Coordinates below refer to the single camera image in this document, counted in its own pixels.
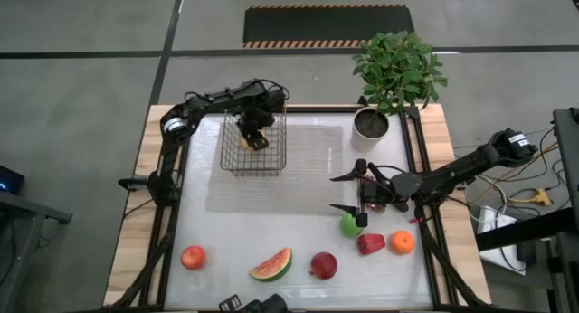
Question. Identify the black table-level camera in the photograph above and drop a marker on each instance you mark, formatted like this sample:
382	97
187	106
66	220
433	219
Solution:
258	304

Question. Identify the red bell pepper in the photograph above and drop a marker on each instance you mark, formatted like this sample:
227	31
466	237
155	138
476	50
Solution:
371	243

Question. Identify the pink grape bunch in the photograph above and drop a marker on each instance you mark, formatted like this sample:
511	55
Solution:
376	207

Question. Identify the black equipment stand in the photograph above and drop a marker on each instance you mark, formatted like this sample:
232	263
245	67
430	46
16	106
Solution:
570	159

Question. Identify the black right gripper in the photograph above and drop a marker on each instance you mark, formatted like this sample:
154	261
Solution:
375	192

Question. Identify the white box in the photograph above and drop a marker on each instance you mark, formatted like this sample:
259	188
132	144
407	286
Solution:
493	222

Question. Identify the green apple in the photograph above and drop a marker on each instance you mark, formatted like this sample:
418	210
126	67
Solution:
349	227

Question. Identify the yellow power splitter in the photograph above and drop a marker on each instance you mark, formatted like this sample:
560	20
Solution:
540	197

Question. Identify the black aluminium table frame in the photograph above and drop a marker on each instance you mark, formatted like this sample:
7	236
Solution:
405	141

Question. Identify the grey woven placemat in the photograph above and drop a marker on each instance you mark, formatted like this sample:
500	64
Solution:
294	177

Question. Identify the black striped-edge floor mat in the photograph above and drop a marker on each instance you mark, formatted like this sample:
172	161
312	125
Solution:
328	25

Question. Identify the black device blue light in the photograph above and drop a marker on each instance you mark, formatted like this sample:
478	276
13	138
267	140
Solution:
9	179

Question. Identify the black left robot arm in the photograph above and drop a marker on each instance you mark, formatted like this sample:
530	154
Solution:
212	100

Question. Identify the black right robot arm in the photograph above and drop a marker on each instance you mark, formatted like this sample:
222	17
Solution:
461	168

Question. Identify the dark red pomegranate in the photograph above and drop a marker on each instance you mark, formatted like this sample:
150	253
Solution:
324	265

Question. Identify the dark purple eggplant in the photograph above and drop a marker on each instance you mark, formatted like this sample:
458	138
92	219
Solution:
401	206

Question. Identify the green leafy plant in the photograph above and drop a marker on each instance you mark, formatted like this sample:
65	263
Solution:
398	71

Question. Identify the watermelon slice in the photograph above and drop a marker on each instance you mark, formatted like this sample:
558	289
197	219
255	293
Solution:
271	268

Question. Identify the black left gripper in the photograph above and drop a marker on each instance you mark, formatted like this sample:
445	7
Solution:
255	118

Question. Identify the red yellow peach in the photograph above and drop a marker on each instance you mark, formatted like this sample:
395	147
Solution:
193	257

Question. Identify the white cup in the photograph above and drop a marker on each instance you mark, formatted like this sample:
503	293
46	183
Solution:
370	127

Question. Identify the grey side table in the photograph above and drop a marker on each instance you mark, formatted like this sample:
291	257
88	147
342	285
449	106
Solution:
31	209

